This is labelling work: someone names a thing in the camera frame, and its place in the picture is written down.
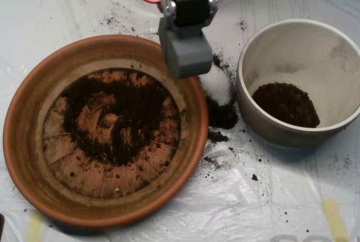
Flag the terracotta saucer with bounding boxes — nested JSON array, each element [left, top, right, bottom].
[[2, 34, 209, 228]]

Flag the white ceramic pot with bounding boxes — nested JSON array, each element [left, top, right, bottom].
[[235, 18, 360, 150]]

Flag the dark soil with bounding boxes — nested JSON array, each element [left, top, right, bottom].
[[251, 82, 321, 128], [60, 74, 181, 167]]

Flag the spilled soil heap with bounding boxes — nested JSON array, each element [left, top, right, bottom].
[[198, 52, 240, 145]]

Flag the clear plastic sheet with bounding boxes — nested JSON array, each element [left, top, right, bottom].
[[0, 0, 360, 242]]

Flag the beige masking tape strip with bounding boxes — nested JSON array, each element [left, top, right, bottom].
[[26, 210, 45, 242], [322, 198, 350, 242]]

